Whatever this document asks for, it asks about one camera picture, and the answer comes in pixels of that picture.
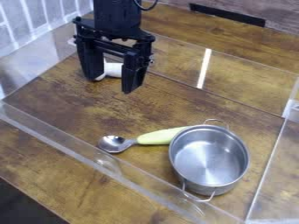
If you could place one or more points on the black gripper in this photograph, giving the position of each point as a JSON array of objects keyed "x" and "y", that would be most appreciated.
[{"x": 129, "y": 42}]

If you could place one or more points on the green handled metal spoon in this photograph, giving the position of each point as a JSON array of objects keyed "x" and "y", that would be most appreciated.
[{"x": 116, "y": 144}]

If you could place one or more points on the stainless steel pot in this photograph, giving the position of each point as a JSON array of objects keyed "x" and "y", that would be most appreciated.
[{"x": 210, "y": 159}]

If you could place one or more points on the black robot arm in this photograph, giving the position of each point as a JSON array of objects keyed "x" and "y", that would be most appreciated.
[{"x": 116, "y": 15}]

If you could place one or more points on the red white toy mushroom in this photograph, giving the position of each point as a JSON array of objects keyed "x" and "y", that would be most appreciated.
[{"x": 112, "y": 70}]

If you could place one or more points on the black strip on table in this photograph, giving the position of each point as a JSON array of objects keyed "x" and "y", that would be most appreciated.
[{"x": 246, "y": 19}]

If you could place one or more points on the clear acrylic enclosure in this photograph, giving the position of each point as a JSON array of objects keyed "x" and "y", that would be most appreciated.
[{"x": 220, "y": 73}]

